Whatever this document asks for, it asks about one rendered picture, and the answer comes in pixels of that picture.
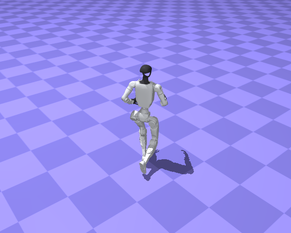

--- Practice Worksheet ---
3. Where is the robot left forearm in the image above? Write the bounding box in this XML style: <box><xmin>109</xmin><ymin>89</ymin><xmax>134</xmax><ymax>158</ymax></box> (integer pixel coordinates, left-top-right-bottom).
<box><xmin>124</xmin><ymin>99</ymin><xmax>134</xmax><ymax>104</ymax></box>

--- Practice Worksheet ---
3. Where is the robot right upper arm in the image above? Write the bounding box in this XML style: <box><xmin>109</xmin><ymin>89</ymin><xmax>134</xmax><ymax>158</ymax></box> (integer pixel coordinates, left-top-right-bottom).
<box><xmin>153</xmin><ymin>83</ymin><xmax>167</xmax><ymax>106</ymax></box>

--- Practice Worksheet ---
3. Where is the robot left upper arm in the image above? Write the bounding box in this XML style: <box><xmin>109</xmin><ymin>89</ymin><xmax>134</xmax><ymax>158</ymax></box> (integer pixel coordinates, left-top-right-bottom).
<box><xmin>121</xmin><ymin>81</ymin><xmax>137</xmax><ymax>102</ymax></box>

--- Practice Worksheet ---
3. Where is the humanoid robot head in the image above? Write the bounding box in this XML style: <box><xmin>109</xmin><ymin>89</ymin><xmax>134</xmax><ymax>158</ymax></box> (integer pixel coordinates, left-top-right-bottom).
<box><xmin>139</xmin><ymin>65</ymin><xmax>152</xmax><ymax>84</ymax></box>

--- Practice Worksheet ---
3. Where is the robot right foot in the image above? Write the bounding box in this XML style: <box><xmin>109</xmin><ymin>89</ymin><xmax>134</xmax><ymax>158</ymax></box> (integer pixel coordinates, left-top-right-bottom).
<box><xmin>139</xmin><ymin>161</ymin><xmax>146</xmax><ymax>174</ymax></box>

